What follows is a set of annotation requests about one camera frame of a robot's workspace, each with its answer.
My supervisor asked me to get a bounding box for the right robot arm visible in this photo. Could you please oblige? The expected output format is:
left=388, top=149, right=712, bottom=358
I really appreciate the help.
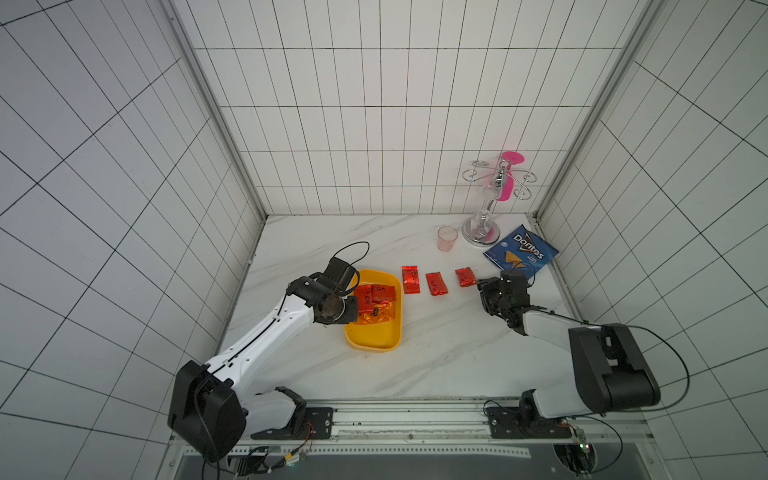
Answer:
left=476, top=270, right=661, bottom=438

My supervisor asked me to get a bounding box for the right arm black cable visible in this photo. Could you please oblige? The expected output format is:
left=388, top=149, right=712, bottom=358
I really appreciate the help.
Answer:
left=623, top=324, right=692, bottom=414

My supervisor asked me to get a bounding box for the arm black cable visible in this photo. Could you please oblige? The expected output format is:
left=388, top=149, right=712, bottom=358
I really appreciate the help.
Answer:
left=623, top=324, right=692, bottom=414
left=329, top=240, right=371, bottom=295

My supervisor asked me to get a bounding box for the yellow plastic storage box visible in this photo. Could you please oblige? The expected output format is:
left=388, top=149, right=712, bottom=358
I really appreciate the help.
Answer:
left=344, top=269, right=403, bottom=353

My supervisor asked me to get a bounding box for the red tea bag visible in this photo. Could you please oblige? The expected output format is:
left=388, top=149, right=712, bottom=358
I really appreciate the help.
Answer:
left=425, top=272, right=449, bottom=296
left=354, top=284, right=376, bottom=315
left=402, top=266, right=421, bottom=295
left=371, top=284, right=397, bottom=305
left=455, top=267, right=477, bottom=288

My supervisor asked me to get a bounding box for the aluminium mounting rail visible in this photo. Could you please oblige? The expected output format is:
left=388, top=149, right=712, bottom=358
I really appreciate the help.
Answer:
left=161, top=398, right=661, bottom=460

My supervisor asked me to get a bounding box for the blue Doritos chip bag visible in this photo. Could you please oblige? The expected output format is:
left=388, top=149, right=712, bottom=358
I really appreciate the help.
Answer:
left=483, top=225, right=559, bottom=284

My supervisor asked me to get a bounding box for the pink wine glass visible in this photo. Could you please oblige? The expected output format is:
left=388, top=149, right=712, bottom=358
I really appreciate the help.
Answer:
left=498, top=151, right=525, bottom=202

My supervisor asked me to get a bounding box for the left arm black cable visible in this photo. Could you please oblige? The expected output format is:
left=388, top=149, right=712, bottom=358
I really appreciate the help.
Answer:
left=329, top=240, right=371, bottom=295

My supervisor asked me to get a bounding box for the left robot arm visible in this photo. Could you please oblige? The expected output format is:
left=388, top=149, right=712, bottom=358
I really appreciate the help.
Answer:
left=168, top=276, right=359, bottom=463

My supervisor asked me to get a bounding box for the orange tea bag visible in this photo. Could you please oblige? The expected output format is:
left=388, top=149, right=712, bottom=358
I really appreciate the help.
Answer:
left=355, top=303, right=396, bottom=325

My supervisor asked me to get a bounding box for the metal cup drying rack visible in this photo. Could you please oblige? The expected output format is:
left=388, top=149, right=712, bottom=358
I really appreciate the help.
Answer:
left=461, top=154, right=537, bottom=247

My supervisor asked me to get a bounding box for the pink transparent plastic cup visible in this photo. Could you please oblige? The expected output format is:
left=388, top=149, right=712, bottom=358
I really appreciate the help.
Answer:
left=437, top=225, right=458, bottom=252

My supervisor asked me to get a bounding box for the clear wine glass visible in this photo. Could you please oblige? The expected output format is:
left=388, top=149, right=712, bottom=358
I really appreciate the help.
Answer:
left=469, top=194, right=495, bottom=241

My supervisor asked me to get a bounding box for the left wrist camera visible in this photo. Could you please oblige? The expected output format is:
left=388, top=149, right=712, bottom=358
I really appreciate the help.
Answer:
left=323, top=256, right=360, bottom=297

